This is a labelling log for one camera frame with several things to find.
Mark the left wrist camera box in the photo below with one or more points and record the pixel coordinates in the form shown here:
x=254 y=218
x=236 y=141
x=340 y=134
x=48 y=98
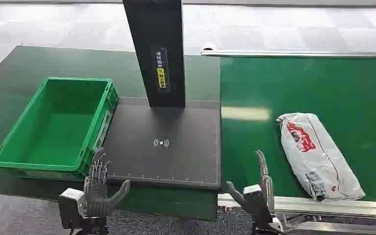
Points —
x=71 y=207

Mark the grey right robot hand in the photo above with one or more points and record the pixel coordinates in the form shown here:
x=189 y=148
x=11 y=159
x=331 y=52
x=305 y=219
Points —
x=258 y=207

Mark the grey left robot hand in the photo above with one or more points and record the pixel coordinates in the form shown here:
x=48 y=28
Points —
x=94 y=194

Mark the thin silver conveyor rail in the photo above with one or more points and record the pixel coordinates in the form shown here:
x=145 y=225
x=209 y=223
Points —
x=298 y=53

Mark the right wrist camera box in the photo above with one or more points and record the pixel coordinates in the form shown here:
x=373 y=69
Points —
x=252 y=189

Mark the white parcel bag, red print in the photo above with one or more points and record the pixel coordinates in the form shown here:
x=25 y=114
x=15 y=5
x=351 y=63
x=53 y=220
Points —
x=317 y=159

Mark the green plastic crate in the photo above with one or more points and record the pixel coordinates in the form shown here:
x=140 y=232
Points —
x=61 y=129

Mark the black scanner column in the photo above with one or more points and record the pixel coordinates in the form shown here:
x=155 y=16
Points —
x=157 y=29

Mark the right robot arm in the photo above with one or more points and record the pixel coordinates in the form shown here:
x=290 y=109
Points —
x=272 y=229

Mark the yellow and black column label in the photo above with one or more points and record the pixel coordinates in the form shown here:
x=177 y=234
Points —
x=162 y=76

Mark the green conveyor belt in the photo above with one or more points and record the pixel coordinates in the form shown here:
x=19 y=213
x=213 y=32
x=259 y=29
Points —
x=337 y=87

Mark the wide silver conveyor rail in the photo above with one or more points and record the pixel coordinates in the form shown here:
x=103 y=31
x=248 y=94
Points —
x=330 y=207

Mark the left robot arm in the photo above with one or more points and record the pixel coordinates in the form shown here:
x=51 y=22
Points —
x=90 y=227

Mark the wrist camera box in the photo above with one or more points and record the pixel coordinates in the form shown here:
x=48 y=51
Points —
x=252 y=189
x=71 y=207

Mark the black scanner base plate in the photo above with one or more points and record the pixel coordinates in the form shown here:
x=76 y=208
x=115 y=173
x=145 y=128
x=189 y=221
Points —
x=175 y=155

